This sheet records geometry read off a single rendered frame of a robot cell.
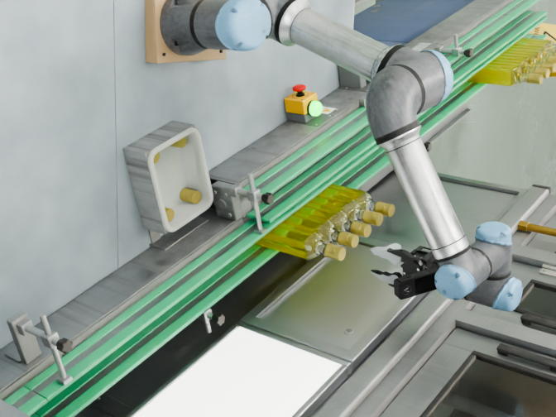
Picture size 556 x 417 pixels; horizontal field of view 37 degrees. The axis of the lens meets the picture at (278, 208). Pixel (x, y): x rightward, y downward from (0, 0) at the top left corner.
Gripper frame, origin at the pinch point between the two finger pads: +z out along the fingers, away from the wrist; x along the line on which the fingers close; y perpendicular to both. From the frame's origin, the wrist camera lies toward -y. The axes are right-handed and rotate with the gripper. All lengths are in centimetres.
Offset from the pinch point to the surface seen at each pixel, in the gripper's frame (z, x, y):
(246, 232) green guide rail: 33.5, 3.3, -7.6
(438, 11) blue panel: 61, 27, 142
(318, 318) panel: 9.9, -13.5, -10.2
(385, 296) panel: 0.1, -12.0, 4.9
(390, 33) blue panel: 65, 24, 114
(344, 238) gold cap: 11.3, 1.7, 4.4
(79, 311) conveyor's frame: 44, 1, -54
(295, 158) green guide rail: 34.3, 15.3, 15.9
